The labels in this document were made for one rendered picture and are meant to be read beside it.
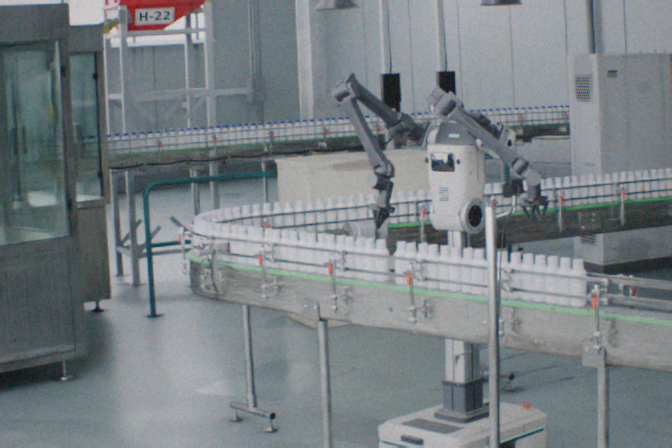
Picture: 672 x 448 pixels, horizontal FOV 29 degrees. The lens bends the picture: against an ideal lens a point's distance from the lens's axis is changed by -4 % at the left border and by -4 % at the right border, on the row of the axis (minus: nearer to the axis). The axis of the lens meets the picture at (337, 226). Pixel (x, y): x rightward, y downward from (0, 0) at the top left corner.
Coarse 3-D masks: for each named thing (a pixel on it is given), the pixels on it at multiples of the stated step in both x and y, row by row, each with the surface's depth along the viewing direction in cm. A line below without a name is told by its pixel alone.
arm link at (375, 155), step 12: (348, 84) 569; (348, 108) 570; (360, 108) 573; (360, 120) 570; (360, 132) 570; (372, 132) 573; (372, 144) 570; (372, 156) 571; (384, 156) 572; (372, 168) 572; (384, 168) 569
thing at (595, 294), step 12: (264, 252) 579; (264, 264) 580; (324, 264) 544; (336, 264) 546; (408, 264) 513; (420, 264) 517; (204, 276) 614; (264, 276) 581; (276, 276) 583; (408, 276) 512; (420, 276) 517; (624, 276) 455; (204, 288) 614; (264, 288) 580; (276, 288) 583; (624, 288) 456; (264, 300) 582; (336, 300) 547; (336, 312) 549; (600, 336) 447; (600, 348) 447
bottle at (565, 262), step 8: (560, 264) 468; (568, 264) 467; (560, 272) 467; (568, 272) 466; (560, 280) 467; (568, 280) 466; (560, 288) 468; (568, 288) 467; (560, 296) 468; (560, 304) 469; (568, 304) 468
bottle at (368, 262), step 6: (366, 240) 542; (372, 240) 542; (366, 246) 543; (372, 246) 542; (366, 252) 541; (372, 252) 541; (366, 258) 542; (372, 258) 541; (366, 264) 542; (372, 264) 542; (372, 270) 542; (366, 276) 543; (372, 276) 542
